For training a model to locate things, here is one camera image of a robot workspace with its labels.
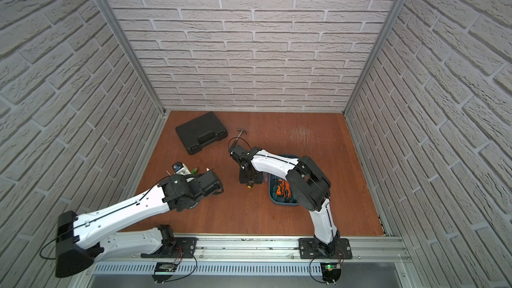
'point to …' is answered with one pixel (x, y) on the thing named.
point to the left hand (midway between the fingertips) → (207, 182)
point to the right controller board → (330, 272)
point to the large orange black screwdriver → (286, 191)
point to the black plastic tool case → (196, 133)
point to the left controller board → (163, 266)
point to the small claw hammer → (239, 134)
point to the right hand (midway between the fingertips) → (250, 180)
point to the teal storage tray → (280, 193)
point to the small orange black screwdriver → (282, 185)
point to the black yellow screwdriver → (248, 186)
